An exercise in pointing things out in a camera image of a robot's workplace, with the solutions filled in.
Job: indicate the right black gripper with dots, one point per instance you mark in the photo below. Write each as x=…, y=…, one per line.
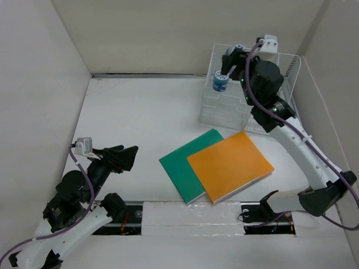
x=227, y=62

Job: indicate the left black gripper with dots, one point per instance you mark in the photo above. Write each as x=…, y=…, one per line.
x=124, y=157

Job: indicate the blue jar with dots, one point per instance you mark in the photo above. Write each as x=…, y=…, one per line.
x=220, y=81

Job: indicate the green clip folder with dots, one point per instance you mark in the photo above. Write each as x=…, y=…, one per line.
x=180, y=171

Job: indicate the orange clip folder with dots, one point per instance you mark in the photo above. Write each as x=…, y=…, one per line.
x=229, y=166

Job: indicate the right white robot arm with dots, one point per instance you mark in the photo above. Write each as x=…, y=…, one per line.
x=260, y=81

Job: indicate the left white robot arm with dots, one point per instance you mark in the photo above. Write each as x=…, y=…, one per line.
x=71, y=216

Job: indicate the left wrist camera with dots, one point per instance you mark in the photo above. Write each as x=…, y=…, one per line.
x=84, y=147

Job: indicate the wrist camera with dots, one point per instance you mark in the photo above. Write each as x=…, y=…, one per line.
x=84, y=147
x=268, y=44

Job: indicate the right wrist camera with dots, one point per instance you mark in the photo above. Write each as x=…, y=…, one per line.
x=268, y=44

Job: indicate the white wire desk organizer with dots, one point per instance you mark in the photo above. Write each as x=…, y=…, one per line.
x=228, y=109

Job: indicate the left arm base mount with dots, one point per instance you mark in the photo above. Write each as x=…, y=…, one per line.
x=129, y=224

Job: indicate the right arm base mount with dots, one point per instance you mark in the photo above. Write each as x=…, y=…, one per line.
x=258, y=219

